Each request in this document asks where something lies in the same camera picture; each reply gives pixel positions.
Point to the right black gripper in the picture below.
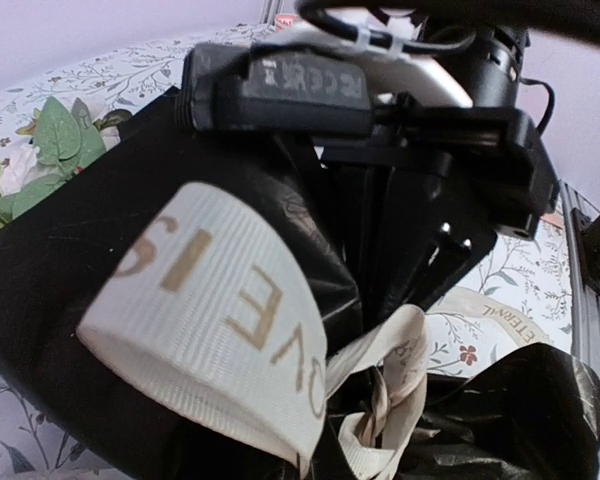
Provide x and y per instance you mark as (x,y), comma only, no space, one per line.
(413,226)

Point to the floral patterned tablecloth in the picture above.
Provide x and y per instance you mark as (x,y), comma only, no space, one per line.
(525,285)

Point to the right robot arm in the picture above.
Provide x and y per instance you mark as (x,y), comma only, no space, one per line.
(486,59)

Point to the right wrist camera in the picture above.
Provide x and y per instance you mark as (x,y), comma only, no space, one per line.
(304,80)

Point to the black wrapping paper sheet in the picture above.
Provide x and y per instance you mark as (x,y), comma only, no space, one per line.
(535,414)

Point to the cream printed ribbon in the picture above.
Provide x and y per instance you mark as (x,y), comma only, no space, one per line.
(210,315)

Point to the white pink flower stems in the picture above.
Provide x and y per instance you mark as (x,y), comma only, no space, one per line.
(63,138)

